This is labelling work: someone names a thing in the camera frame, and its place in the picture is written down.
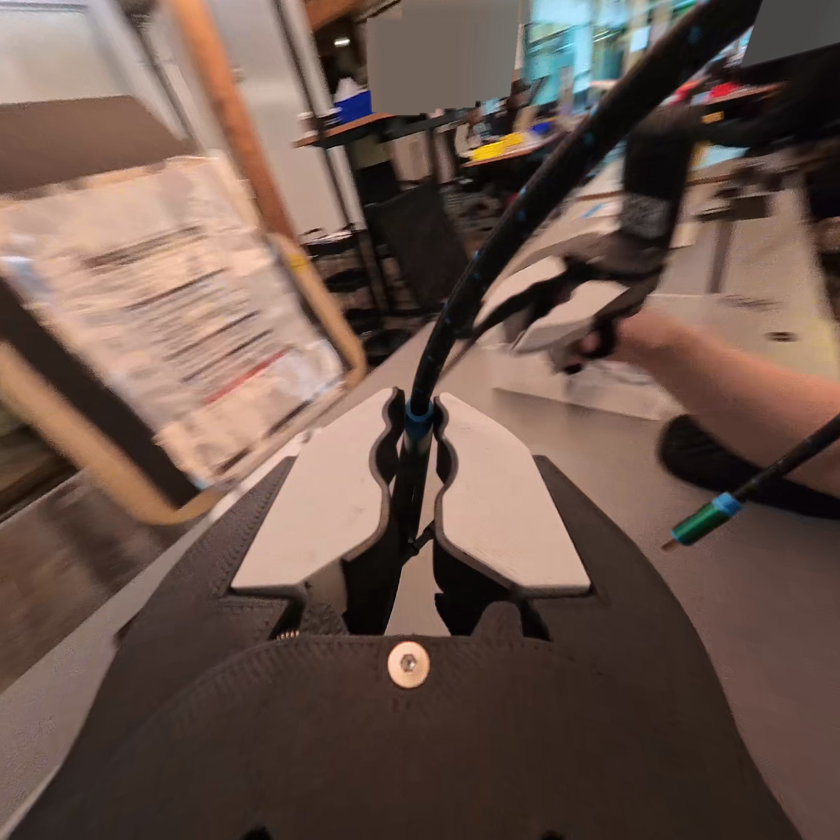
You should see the wooden workbench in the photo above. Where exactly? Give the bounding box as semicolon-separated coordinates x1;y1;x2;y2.
294;112;460;151

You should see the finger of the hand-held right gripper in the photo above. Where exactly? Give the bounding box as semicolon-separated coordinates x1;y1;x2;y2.
511;289;627;358
471;256;573;339

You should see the wooden ceiling beam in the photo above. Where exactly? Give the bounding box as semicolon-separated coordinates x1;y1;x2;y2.
167;0;296;244

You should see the laminated instruction sheet board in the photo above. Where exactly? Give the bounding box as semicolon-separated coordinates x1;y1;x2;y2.
0;95;368;526

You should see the clear plastic storage bin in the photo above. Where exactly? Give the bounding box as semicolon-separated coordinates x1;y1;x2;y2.
492;354;683;421

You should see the yellow storage bin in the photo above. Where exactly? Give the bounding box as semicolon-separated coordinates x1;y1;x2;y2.
469;131;529;161

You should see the person's right hand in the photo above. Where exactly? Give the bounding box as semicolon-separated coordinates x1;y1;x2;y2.
579;310;685;371

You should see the instruction sheet in acrylic holder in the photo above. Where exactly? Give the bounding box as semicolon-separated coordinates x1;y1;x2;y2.
0;154;345;490

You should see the person's right forearm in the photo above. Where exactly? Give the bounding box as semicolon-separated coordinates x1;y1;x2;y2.
650;315;840;500

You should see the black chair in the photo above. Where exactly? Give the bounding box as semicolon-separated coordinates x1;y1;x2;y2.
364;180;475;316

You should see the blue storage bin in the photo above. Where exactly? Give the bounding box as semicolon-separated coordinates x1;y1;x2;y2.
333;88;374;124

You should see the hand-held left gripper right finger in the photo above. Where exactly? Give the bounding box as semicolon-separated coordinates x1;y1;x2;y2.
432;392;592;636

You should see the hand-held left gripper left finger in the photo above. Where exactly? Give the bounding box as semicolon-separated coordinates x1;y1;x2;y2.
230;386;406;636

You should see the black braided hdmi cable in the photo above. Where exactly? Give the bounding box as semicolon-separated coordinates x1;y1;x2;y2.
390;0;765;559
659;412;840;553

